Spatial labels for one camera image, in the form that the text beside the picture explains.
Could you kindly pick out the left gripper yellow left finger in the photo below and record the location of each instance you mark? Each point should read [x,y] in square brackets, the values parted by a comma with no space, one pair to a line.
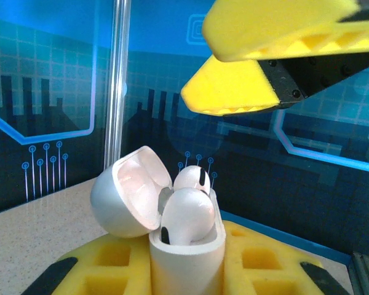
[110,270]

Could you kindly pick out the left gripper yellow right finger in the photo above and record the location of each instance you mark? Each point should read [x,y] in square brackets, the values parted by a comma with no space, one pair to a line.
[258,261]

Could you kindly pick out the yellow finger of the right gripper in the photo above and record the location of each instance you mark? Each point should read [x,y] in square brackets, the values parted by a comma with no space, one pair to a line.
[280,27]
[230,89]

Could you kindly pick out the white earbud charging case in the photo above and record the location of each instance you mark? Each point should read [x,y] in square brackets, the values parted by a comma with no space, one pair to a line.
[184,270]

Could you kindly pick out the aluminium table side rail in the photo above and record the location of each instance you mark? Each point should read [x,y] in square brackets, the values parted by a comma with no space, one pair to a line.
[367,273]

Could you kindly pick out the aluminium frame post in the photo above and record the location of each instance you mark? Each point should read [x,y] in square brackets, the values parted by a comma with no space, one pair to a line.
[117,77]

